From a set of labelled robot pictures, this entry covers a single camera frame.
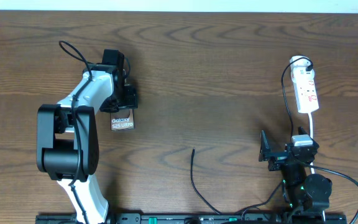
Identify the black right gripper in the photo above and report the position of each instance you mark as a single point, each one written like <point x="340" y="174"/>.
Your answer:
<point x="265" y="152"/>

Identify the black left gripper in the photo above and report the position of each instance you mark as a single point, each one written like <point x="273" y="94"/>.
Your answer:
<point x="132" y="101"/>

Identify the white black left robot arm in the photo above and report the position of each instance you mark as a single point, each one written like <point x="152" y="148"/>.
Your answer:
<point x="67" y="138"/>

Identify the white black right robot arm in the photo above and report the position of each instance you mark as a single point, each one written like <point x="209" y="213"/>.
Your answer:
<point x="306" y="193"/>

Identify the white charger plug adapter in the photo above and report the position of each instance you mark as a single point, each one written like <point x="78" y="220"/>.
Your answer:
<point x="301" y="65"/>

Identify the white power strip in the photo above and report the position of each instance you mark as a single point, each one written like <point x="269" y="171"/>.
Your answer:
<point x="305" y="90"/>

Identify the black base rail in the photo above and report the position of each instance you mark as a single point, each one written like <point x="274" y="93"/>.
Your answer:
<point x="136" y="218"/>

